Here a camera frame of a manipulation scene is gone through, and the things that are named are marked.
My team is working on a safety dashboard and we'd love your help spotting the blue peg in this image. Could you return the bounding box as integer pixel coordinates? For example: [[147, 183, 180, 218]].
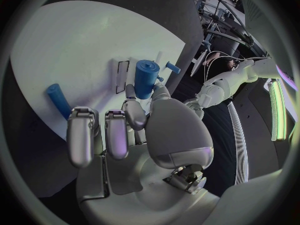
[[165, 60, 182, 75]]

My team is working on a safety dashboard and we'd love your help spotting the white cable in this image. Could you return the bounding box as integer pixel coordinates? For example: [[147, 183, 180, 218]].
[[202, 50, 239, 84], [205, 55, 255, 81]]

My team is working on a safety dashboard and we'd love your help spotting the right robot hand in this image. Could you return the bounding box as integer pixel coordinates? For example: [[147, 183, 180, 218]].
[[66, 82, 222, 225]]

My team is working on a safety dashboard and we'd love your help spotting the white task board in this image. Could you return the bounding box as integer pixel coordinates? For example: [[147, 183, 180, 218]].
[[10, 0, 188, 142]]

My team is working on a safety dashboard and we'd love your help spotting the glowing light bar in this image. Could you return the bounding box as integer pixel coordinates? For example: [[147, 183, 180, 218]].
[[266, 78, 289, 143]]

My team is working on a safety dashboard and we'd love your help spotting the person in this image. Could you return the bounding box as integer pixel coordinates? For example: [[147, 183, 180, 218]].
[[206, 51, 237, 71]]

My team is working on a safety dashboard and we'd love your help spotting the blue short cylinder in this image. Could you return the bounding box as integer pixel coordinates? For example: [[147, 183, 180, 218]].
[[133, 59, 165, 100]]

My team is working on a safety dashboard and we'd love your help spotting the metal equipment rack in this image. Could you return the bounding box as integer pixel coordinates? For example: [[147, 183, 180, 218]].
[[188, 0, 257, 50]]

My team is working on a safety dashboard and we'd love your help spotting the blue long cylinder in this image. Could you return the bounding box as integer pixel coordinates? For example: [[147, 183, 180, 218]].
[[45, 83, 73, 121]]

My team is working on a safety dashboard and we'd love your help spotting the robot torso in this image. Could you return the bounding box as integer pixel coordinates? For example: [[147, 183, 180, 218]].
[[203, 76, 295, 198]]

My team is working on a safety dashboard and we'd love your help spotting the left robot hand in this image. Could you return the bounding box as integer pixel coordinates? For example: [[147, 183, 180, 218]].
[[183, 96, 205, 120]]

